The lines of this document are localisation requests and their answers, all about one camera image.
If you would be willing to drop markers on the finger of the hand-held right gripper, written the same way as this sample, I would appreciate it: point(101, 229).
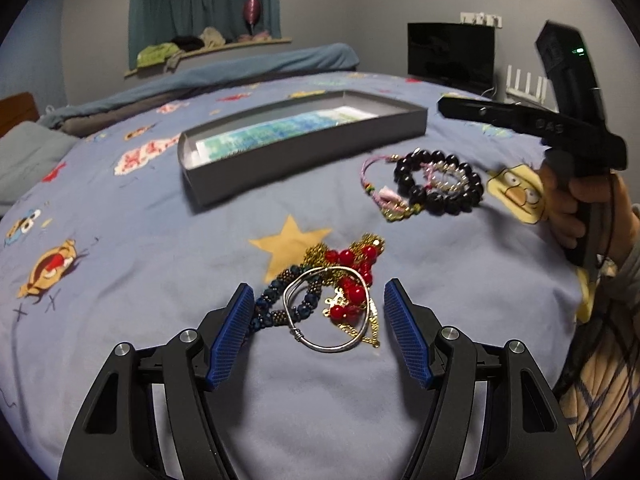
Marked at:
point(485, 114)

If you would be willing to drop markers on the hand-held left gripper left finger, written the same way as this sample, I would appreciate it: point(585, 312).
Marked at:
point(230, 341)

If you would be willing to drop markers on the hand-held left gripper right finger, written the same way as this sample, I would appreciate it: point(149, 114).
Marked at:
point(406, 337)

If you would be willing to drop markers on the silver bangle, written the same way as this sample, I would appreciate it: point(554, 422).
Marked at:
point(320, 347)

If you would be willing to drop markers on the grey cardboard box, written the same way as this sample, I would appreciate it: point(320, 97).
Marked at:
point(300, 160)

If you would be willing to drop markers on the person's right forearm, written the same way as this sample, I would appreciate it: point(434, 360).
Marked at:
point(631, 270)

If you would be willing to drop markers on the person's right hand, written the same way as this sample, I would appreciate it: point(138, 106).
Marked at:
point(560, 215)

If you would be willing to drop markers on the white router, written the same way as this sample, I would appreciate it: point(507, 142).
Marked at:
point(525, 87)

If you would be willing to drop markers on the black monitor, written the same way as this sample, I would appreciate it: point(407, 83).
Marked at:
point(450, 55)

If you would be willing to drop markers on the blue cartoon printed blanket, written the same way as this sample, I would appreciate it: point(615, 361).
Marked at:
point(150, 240)

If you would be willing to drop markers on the person's plaid clothing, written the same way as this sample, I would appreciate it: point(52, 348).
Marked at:
point(605, 375)

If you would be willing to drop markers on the green printed paper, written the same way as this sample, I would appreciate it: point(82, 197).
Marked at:
point(280, 127)

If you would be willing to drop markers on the blue duvet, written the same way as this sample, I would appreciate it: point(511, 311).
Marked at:
point(280, 62)

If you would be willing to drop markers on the pink cloth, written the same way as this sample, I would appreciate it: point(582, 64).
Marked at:
point(255, 36)

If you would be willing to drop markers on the wooden window shelf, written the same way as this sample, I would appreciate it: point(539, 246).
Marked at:
point(250, 43)

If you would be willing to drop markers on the purple balloon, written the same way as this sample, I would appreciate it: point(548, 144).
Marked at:
point(252, 10)

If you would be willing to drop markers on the grey pillow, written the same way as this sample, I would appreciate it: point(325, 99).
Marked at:
point(30, 160)

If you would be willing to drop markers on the beige cloth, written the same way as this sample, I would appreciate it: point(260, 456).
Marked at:
point(212, 36)

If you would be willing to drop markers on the green cloth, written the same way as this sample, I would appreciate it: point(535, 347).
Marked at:
point(157, 55)

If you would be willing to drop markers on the dark cloth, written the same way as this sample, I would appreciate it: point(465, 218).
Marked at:
point(187, 42)

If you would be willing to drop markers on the wooden headboard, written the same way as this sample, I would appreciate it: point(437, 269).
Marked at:
point(17, 110)

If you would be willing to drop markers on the white wall outlet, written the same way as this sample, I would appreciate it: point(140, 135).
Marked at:
point(481, 18)

